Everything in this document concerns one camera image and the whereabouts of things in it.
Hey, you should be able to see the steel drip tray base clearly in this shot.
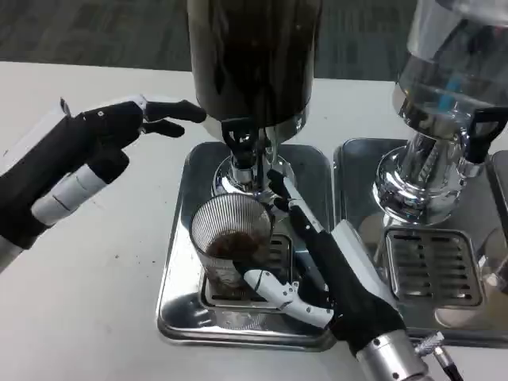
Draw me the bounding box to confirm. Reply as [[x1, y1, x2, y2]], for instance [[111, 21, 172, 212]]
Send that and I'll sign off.
[[333, 137, 508, 349], [156, 141, 338, 352], [490, 150, 508, 223]]

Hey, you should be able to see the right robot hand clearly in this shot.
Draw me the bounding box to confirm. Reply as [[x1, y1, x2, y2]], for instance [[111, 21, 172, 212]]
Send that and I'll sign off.
[[232, 169, 408, 354]]

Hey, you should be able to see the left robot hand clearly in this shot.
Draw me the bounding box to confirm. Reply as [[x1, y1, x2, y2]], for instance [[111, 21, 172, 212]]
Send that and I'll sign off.
[[0, 94, 207, 250]]

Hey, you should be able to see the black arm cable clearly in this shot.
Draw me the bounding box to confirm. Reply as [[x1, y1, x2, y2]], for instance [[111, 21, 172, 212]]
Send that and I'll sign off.
[[412, 332, 471, 381]]

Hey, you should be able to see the clear ribbed glass cup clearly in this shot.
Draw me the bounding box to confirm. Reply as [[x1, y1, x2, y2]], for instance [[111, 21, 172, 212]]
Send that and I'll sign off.
[[190, 193, 275, 291]]

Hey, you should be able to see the dark drink dispenser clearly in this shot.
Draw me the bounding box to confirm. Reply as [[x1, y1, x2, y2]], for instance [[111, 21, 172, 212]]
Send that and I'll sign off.
[[186, 0, 321, 203]]

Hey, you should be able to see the steel drip tray grid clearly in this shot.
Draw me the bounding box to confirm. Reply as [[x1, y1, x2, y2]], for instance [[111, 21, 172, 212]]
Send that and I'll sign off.
[[200, 233, 297, 310], [385, 229, 486, 309]]

